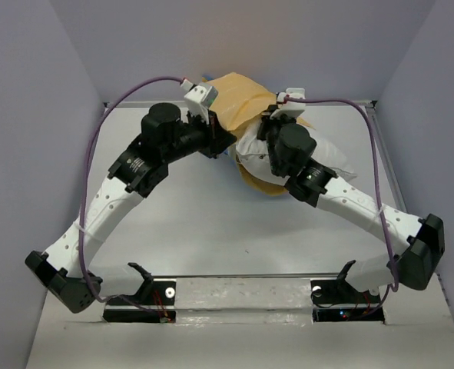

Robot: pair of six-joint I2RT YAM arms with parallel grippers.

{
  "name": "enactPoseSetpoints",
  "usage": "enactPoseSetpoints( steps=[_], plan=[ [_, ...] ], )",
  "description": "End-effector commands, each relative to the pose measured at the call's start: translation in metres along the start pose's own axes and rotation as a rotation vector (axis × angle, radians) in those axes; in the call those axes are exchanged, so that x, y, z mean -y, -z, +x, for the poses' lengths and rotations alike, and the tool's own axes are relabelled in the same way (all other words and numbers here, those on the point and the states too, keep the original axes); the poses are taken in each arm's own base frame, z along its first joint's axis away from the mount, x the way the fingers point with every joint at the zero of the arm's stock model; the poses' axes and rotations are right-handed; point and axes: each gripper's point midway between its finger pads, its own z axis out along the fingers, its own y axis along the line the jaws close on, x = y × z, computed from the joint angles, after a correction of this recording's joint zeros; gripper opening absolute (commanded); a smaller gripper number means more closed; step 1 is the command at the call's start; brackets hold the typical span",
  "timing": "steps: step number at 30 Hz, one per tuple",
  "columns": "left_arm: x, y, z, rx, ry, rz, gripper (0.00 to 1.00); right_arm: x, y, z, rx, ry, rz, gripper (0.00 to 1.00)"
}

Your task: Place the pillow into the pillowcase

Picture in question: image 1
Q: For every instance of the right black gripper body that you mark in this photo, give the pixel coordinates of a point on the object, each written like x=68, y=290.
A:
x=273, y=129

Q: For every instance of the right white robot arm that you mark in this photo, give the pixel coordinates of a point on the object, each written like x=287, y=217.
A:
x=414, y=245

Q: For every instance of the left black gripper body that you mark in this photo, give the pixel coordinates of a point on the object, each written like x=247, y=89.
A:
x=197, y=136

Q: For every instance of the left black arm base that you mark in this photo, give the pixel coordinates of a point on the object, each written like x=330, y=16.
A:
x=152, y=303

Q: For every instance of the aluminium table frame rail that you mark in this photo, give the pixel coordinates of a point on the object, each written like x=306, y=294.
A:
x=182, y=104

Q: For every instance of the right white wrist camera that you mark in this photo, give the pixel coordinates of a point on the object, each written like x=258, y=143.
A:
x=289, y=103

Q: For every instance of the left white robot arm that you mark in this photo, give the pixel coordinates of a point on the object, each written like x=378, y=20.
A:
x=62, y=267

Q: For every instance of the yellow pillowcase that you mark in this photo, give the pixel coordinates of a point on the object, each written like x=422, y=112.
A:
x=240, y=103

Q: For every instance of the white pillow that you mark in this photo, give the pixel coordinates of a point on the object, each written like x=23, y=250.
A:
x=253, y=155

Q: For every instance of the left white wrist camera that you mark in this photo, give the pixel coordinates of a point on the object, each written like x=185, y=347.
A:
x=198, y=97

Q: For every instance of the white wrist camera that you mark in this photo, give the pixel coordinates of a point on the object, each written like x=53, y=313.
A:
x=198, y=97
x=289, y=103

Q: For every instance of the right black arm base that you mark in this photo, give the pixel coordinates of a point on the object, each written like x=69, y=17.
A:
x=336, y=300

